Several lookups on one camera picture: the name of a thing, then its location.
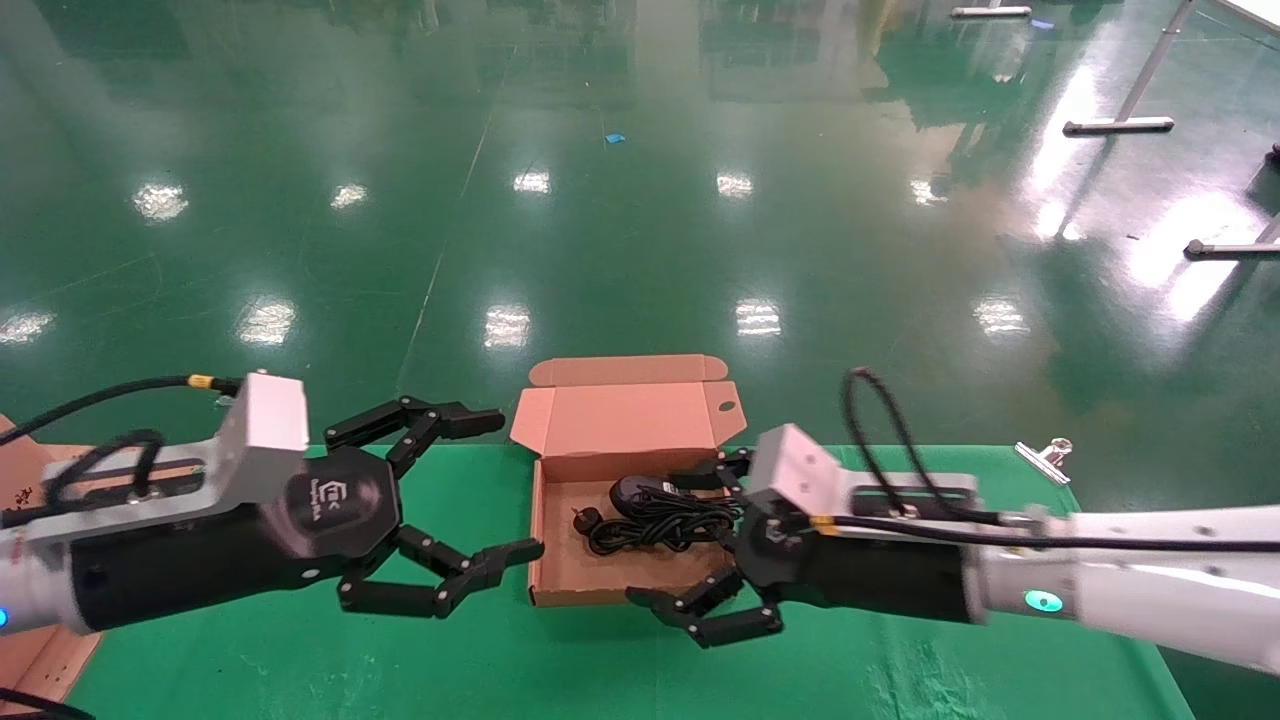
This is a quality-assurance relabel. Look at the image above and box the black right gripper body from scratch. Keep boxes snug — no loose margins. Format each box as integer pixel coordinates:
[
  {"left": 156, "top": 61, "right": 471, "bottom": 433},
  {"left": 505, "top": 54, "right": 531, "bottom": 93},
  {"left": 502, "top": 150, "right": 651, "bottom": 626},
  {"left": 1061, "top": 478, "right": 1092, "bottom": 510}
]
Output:
[{"left": 733, "top": 488, "right": 988, "bottom": 627}]

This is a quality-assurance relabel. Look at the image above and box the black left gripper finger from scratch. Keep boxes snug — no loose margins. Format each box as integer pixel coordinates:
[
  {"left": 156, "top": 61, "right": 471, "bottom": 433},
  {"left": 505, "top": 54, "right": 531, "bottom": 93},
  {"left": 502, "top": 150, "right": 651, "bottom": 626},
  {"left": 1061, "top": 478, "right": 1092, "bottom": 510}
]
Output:
[
  {"left": 338, "top": 525, "right": 546, "bottom": 620},
  {"left": 325, "top": 397, "right": 506, "bottom": 477}
]

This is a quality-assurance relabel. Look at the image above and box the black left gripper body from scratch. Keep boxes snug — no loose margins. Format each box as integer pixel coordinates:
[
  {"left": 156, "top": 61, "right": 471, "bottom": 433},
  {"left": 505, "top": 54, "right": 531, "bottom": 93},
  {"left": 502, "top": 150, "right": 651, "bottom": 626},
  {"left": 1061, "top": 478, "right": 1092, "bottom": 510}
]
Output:
[{"left": 70, "top": 447, "right": 404, "bottom": 633}]

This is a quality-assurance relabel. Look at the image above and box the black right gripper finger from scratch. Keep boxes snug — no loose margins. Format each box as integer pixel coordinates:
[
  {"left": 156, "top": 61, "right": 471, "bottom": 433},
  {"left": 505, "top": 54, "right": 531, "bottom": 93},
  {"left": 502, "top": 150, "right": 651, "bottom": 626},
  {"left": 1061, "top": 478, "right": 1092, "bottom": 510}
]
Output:
[
  {"left": 627, "top": 565, "right": 784, "bottom": 649},
  {"left": 660, "top": 450, "right": 757, "bottom": 497}
]

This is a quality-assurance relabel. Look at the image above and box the brown cardboard mailer box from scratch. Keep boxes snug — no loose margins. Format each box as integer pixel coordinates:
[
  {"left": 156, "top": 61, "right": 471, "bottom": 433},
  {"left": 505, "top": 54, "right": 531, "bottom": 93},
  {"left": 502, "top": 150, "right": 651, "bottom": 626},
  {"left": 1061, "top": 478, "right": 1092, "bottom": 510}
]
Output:
[{"left": 510, "top": 353, "right": 751, "bottom": 609}]

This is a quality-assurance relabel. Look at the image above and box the green table cloth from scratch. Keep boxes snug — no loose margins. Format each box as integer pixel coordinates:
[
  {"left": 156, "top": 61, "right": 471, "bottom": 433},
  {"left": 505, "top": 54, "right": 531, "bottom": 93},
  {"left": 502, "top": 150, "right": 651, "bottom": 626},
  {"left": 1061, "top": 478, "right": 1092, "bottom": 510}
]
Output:
[{"left": 65, "top": 443, "right": 1196, "bottom": 720}]

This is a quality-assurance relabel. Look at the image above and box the silver binder clip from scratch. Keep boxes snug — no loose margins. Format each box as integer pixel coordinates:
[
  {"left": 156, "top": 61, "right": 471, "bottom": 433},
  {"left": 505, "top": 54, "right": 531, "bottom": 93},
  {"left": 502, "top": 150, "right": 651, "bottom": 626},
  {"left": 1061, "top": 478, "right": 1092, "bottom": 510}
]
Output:
[{"left": 1014, "top": 437, "right": 1074, "bottom": 486}]

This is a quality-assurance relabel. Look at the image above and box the flat cardboard with red print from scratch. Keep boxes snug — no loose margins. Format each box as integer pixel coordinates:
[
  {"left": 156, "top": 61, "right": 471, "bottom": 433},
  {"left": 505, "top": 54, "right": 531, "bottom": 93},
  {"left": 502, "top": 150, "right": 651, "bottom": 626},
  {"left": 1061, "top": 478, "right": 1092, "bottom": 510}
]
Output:
[{"left": 0, "top": 415, "right": 107, "bottom": 716}]

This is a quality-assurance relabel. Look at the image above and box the white desk with T-legs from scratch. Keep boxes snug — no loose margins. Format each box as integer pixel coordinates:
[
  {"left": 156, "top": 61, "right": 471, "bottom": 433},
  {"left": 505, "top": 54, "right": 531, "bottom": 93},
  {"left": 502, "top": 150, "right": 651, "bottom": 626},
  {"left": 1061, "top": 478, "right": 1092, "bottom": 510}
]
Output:
[{"left": 1062, "top": 0, "right": 1280, "bottom": 261}]

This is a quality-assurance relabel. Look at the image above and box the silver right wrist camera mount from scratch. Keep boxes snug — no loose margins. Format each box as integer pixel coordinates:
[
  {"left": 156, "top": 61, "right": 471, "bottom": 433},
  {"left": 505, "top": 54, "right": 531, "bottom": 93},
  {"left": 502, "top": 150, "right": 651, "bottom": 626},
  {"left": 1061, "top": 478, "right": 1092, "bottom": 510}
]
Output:
[{"left": 745, "top": 423, "right": 983, "bottom": 523}]

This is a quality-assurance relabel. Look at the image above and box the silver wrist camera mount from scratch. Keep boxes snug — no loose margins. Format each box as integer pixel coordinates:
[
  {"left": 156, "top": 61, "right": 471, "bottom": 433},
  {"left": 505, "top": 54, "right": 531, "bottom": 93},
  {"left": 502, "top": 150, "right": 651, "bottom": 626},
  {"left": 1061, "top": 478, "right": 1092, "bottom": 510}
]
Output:
[
  {"left": 18, "top": 372, "right": 310, "bottom": 547},
  {"left": 745, "top": 423, "right": 983, "bottom": 523}
]

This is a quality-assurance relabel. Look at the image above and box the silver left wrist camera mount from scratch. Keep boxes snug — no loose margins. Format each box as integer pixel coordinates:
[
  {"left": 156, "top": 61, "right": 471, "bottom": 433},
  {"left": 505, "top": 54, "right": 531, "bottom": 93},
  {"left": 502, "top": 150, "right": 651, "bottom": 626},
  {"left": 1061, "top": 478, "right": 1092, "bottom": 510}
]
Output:
[{"left": 18, "top": 372, "right": 310, "bottom": 547}]

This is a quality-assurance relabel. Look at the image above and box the black looped wrist cable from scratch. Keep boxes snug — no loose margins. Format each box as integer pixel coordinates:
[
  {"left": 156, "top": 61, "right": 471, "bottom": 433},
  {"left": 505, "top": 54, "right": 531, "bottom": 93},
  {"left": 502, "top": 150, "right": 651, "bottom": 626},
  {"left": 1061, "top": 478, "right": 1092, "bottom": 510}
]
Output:
[{"left": 0, "top": 429, "right": 168, "bottom": 527}]

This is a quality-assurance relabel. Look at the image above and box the black cable with yellow tag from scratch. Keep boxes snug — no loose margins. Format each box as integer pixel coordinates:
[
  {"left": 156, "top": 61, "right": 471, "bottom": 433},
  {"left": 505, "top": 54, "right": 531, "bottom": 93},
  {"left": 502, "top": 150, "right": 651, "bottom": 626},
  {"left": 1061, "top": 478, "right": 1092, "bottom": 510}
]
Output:
[{"left": 0, "top": 375, "right": 244, "bottom": 447}]

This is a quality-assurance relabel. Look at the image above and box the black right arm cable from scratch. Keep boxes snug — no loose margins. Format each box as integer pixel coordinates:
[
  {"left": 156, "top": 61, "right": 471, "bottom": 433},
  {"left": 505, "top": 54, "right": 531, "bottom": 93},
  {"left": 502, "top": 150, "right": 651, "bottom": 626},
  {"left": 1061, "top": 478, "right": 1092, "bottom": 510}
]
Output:
[{"left": 840, "top": 367, "right": 1280, "bottom": 554}]

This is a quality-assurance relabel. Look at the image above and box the black floor cable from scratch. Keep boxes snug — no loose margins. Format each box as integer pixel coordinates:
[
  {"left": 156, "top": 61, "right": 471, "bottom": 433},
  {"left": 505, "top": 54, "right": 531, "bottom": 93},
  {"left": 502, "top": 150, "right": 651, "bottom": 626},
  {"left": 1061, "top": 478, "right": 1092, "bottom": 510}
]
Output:
[{"left": 0, "top": 688, "right": 96, "bottom": 720}]

